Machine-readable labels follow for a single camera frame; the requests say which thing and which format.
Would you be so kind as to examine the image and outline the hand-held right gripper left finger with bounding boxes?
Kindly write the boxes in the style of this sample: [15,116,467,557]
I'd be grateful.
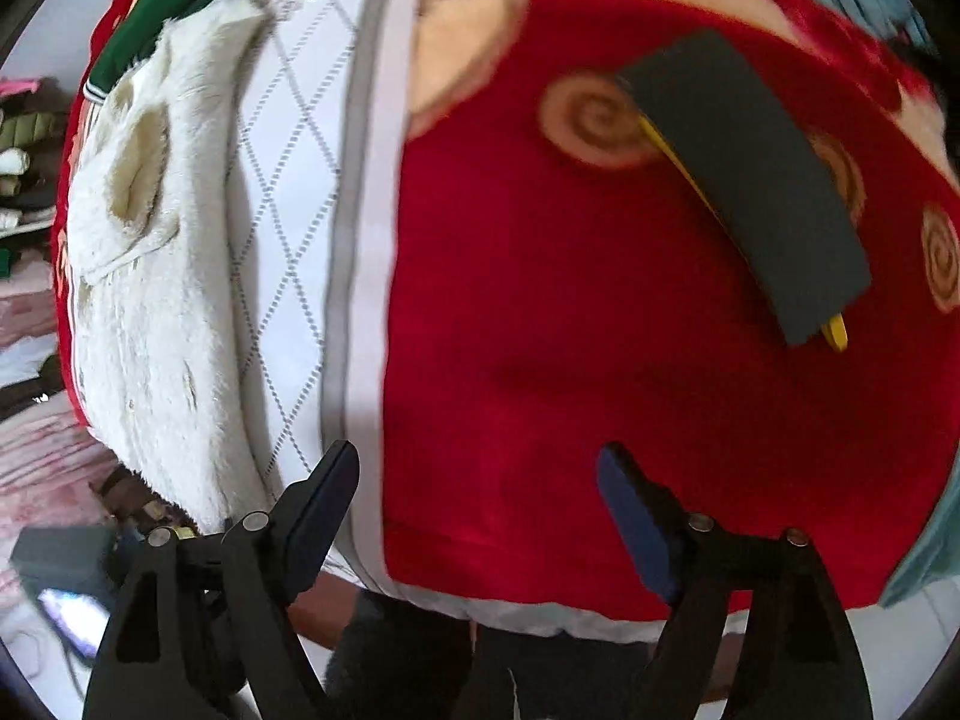
[81,439,362,720]

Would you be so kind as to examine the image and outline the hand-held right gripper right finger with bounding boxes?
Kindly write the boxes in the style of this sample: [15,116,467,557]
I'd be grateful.
[595,442,875,720]

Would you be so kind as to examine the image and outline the shelf of folded clothes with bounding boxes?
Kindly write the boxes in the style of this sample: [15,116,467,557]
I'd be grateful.
[0,75,77,280]

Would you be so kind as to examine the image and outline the red printed blanket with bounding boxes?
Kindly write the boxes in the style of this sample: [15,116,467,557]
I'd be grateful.
[49,0,960,625]

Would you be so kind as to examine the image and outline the dark grey box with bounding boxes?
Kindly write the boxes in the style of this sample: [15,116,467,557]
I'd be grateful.
[10,523,122,602]

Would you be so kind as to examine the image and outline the lit screen device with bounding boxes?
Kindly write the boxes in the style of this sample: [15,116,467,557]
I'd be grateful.
[36,586,112,662]

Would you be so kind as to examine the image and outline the yellow flat object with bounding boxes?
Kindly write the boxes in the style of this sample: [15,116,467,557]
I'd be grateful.
[637,112,850,354]

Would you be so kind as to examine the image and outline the cream fluffy fleece garment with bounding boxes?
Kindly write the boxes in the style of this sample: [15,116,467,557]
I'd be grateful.
[64,0,376,535]

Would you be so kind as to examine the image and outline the pink patterned rug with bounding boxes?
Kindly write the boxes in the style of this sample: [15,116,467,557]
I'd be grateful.
[0,292,125,541]

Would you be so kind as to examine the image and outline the white quilted mattress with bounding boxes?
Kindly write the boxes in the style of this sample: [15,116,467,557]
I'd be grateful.
[221,0,751,646]

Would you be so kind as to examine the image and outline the dark grey folded cloth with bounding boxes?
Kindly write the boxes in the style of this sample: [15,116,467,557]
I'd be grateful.
[615,28,874,348]

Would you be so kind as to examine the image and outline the green garment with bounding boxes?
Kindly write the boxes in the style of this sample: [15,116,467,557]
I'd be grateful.
[82,0,272,103]

